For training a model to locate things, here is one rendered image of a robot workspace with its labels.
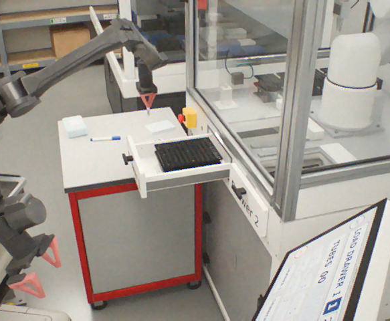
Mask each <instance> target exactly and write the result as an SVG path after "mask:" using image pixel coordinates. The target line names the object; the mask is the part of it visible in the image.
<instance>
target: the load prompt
mask: <svg viewBox="0 0 390 321"><path fill-rule="evenodd" d="M368 224H369V221H368V222H366V223H364V224H362V225H361V226H359V227H357V228H355V229H353V230H351V231H350V233H349V236H348V239H347V242H346V244H345V248H344V250H343V253H342V255H341V258H340V261H339V263H338V266H337V268H336V271H335V274H334V277H333V279H332V283H331V285H330V288H329V291H328V294H327V296H326V300H325V302H324V304H323V307H322V310H321V312H320V316H319V318H318V320H317V321H338V319H339V316H340V313H341V310H342V307H343V304H344V301H345V297H346V294H347V291H348V288H349V285H350V282H351V278H352V276H353V272H354V269H355V266H356V262H357V259H358V256H359V252H360V250H361V247H362V244H363V240H364V238H365V234H366V231H367V227H368Z"/></svg>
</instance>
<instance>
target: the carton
mask: <svg viewBox="0 0 390 321"><path fill-rule="evenodd" d="M50 38H51V43H52V50H53V52H54V54H55V55H56V57H57V58H62V57H63V56H65V55H67V54H68V53H70V52H71V51H73V50H74V49H76V48H78V47H80V46H81V45H83V44H85V43H86V42H88V41H90V31H89V29H88V28H87V27H86V26H85V25H84V24H83V23H79V24H71V25H59V26H53V27H50Z"/></svg>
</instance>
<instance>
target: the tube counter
mask: <svg viewBox="0 0 390 321"><path fill-rule="evenodd" d="M332 270H333V267H332V268H330V269H329V270H326V271H325V272H322V273H320V274H318V275H317V276H316V279H315V281H314V283H313V286H312V289H311V291H310V293H309V296H308V299H307V301H306V303H305V306H304V309H303V311H302V313H301V315H300V317H299V320H298V321H314V319H315V316H316V313H317V311H318V308H319V306H320V303H321V301H322V297H323V295H324V292H325V289H326V287H327V284H328V281H329V279H330V275H331V273H332Z"/></svg>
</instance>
